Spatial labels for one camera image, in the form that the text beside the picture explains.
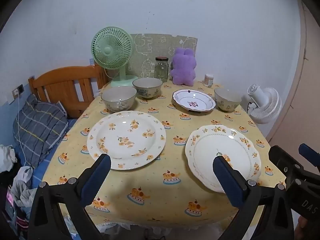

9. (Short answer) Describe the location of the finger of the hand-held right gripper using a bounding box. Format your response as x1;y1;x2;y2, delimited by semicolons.
299;144;320;177
268;145;305;179

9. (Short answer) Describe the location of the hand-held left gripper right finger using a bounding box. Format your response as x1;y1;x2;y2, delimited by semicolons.
212;155;294;240

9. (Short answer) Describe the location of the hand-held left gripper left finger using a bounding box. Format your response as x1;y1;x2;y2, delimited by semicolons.
27;153;112;240

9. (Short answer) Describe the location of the scalloped orange flower plate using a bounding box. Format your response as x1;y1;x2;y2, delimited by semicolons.
185;124;262;193

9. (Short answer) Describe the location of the round orange flower plate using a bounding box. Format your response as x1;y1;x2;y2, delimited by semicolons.
87;110;167;170

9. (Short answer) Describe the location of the grey rimmed ceramic bowl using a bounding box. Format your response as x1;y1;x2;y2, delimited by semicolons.
101;86;137;112

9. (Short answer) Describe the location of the small floral ceramic bowl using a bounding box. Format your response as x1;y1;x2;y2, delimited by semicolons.
214;87;242;112

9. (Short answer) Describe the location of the white plate with maroon motif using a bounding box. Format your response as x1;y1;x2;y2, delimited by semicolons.
172;89;216;113

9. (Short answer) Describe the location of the blue patterned ceramic bowl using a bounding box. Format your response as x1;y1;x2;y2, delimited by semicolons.
132;77;163;99

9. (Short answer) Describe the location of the white lace cloth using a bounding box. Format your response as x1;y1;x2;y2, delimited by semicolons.
96;221;140;234

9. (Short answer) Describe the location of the white fan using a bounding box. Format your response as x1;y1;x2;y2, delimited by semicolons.
247;84;282;125

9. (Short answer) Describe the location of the grey clothes pile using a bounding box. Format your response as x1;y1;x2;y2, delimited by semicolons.
11;166;39;208

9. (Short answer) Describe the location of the grey plaid pillow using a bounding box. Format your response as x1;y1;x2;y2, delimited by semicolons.
13;94;69;168

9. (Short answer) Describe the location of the yellow printed tablecloth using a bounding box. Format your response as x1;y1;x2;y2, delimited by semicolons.
41;79;287;230

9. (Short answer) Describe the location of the wooden bed headboard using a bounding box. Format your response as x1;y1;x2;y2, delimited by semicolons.
28;65;109;119

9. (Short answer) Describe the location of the purple plush toy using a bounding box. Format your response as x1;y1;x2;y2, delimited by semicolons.
170;47;196;85

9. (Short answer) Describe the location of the empty glass jar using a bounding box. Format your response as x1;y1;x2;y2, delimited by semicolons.
155;57;169;82

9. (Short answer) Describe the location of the green desk fan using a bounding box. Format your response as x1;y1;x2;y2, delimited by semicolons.
91;27;138;88

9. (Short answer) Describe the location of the green patterned board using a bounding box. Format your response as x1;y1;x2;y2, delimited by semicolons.
126;33;198;79

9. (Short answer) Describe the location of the white charging cable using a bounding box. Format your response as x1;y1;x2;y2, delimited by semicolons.
15;92;32;168

